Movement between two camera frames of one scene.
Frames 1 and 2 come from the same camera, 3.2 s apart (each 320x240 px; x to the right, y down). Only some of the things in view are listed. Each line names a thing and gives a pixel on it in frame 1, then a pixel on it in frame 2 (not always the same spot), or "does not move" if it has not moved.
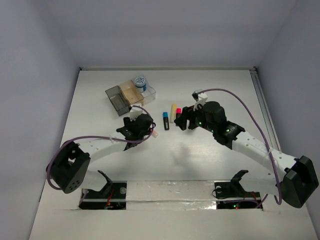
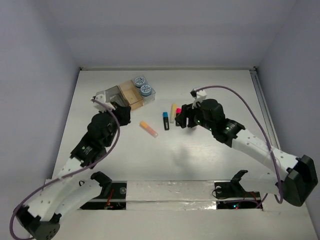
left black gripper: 129,132 -> 123,114
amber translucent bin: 131,92 does not move
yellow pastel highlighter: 173,113 does not move
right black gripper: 188,113 does not move
